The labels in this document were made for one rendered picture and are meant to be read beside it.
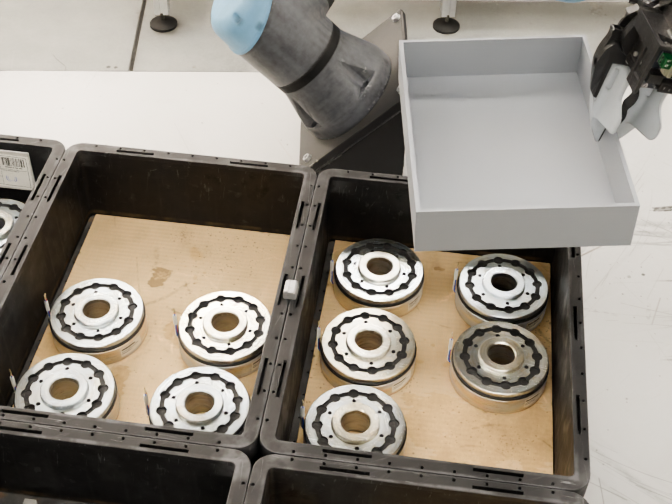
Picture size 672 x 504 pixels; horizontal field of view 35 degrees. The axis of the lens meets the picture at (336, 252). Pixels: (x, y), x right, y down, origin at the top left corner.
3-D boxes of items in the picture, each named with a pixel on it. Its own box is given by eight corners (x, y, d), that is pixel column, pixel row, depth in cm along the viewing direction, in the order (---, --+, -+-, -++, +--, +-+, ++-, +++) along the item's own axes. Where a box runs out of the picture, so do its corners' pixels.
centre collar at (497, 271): (484, 266, 122) (484, 262, 122) (527, 273, 122) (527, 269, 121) (479, 296, 119) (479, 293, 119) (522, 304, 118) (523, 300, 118)
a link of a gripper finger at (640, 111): (618, 171, 102) (660, 95, 96) (602, 133, 107) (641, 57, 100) (648, 175, 103) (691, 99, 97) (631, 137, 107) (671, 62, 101)
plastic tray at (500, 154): (398, 78, 117) (399, 40, 114) (579, 73, 117) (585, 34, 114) (414, 251, 98) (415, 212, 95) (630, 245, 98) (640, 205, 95)
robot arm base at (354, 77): (311, 94, 158) (264, 53, 153) (388, 34, 151) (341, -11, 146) (312, 158, 147) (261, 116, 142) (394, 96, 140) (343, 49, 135)
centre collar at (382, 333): (349, 322, 116) (350, 319, 115) (394, 329, 115) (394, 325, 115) (341, 357, 112) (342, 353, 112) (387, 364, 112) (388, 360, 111)
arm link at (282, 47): (258, 87, 148) (185, 26, 141) (307, 10, 151) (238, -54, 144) (301, 88, 138) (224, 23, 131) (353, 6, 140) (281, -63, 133)
